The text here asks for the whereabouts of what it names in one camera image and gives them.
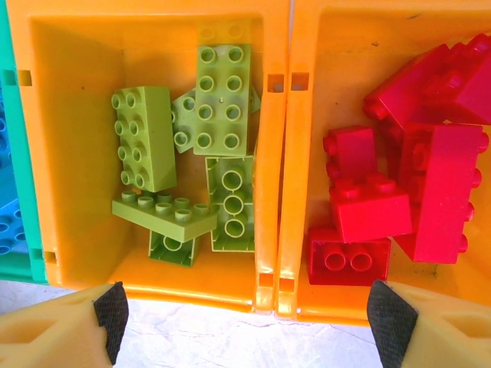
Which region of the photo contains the light green eight-stud lego brick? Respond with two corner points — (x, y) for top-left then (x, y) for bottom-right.
(110, 86), (178, 192)
(193, 44), (254, 157)

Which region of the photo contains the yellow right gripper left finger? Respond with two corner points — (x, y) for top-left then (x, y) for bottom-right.
(0, 281), (130, 368)

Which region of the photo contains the blue lego brick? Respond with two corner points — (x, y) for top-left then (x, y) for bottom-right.
(0, 114), (12, 158)
(0, 197), (31, 257)

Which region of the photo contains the long red lego brick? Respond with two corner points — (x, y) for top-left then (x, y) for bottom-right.
(394, 122), (491, 265)

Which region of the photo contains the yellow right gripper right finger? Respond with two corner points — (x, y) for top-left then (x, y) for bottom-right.
(366, 279), (491, 368)

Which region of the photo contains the green plastic bin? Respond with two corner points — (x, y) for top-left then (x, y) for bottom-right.
(0, 0), (51, 284)

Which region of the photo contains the small red lego brick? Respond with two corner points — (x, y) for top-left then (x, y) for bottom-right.
(321, 125), (379, 183)
(305, 226), (393, 288)
(328, 172), (414, 245)

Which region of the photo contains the small light green lego brick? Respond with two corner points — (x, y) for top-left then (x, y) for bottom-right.
(147, 228), (203, 268)
(170, 86), (262, 154)

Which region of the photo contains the orange plastic bin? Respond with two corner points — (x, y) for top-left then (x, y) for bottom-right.
(275, 0), (491, 327)
(7, 0), (289, 314)

